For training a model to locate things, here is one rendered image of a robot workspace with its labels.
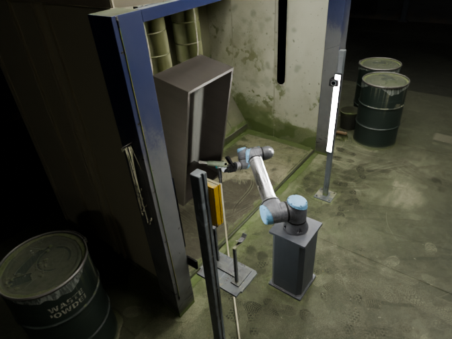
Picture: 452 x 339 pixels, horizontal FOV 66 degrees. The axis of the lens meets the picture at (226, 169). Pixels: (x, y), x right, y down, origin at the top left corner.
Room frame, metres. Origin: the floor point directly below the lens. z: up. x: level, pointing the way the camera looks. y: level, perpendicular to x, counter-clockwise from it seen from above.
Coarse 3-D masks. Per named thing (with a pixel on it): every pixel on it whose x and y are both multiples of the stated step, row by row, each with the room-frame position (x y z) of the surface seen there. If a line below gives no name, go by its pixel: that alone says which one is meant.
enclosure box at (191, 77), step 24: (168, 72) 2.70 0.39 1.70; (192, 72) 2.73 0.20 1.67; (216, 72) 2.77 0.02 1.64; (168, 96) 2.53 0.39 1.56; (192, 96) 3.07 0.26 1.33; (216, 96) 3.01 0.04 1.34; (168, 120) 2.56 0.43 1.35; (192, 120) 3.12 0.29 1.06; (216, 120) 3.03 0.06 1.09; (168, 144) 2.59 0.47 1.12; (192, 144) 3.18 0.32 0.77; (216, 144) 3.04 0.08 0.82; (192, 168) 3.10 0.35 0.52
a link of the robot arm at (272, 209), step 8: (248, 152) 2.51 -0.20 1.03; (256, 152) 2.50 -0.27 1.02; (248, 160) 2.48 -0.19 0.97; (256, 160) 2.42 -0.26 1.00; (256, 168) 2.34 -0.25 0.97; (264, 168) 2.34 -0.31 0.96; (256, 176) 2.27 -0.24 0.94; (264, 176) 2.25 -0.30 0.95; (264, 184) 2.17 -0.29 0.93; (264, 192) 2.10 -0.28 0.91; (272, 192) 2.10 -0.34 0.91; (264, 200) 2.02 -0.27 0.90; (272, 200) 1.99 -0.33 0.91; (264, 208) 1.94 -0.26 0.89; (272, 208) 1.93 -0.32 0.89; (280, 208) 1.93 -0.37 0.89; (264, 216) 1.90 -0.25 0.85; (272, 216) 1.88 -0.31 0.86; (280, 216) 1.89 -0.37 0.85
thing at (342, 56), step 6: (342, 54) 3.08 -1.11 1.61; (342, 60) 3.08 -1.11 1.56; (342, 66) 3.08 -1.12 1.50; (342, 72) 3.09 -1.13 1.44; (342, 78) 3.11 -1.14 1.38; (336, 120) 3.09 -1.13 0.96; (336, 126) 3.11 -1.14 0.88; (330, 156) 3.08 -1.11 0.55; (330, 162) 3.08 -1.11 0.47; (330, 168) 3.09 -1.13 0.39; (330, 174) 3.11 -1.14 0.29; (324, 180) 3.10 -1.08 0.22; (324, 186) 3.10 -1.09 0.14; (324, 192) 3.09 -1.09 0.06
